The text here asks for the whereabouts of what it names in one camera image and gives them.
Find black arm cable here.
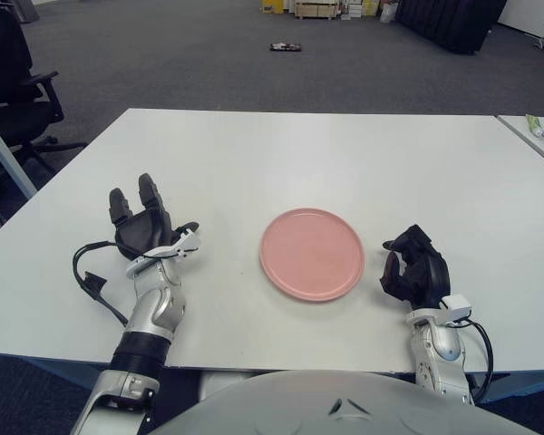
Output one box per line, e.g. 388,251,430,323
455,319,495,402
72,242,131,327

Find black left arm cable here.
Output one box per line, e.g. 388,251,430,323
72,242,131,327

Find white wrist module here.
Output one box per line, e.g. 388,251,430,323
442,294,473,321
176,229,203,260

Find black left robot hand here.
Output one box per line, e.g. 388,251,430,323
108,173,200,262

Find black office chair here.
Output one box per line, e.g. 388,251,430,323
0,6,87,191

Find black fabric partition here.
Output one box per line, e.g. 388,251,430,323
394,0,509,55

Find stacked white boxes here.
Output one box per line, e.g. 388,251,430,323
342,0,381,19

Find grey waste bin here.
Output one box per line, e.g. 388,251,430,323
20,0,41,24

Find grey robot torso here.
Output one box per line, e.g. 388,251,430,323
151,370,544,435

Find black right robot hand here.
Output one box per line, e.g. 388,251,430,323
379,224,452,312

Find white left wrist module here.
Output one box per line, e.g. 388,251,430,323
176,229,203,260

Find wooden pallet crate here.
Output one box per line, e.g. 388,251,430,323
294,0,341,20

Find grey slanted table leg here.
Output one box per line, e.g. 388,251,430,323
0,108,37,200

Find pink round plate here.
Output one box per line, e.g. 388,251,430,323
258,208,366,304

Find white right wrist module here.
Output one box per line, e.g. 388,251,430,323
442,294,473,321

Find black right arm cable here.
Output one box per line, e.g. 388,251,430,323
455,319,495,402

